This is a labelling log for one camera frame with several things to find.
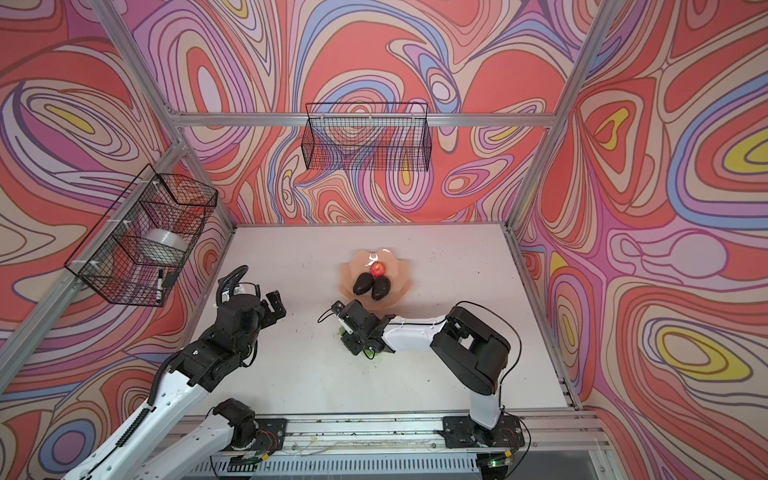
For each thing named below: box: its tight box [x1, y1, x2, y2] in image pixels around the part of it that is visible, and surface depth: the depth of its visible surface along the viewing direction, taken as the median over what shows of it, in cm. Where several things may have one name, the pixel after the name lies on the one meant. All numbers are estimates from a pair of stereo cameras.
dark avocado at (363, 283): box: [353, 272, 374, 295], surface depth 100 cm
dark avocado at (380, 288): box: [371, 276, 391, 301], surface depth 99 cm
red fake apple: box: [370, 261, 387, 279], surface depth 103 cm
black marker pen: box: [156, 269, 163, 304], surface depth 74 cm
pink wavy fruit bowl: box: [339, 248, 412, 312], surface depth 103 cm
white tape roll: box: [136, 228, 189, 265], surface depth 74 cm
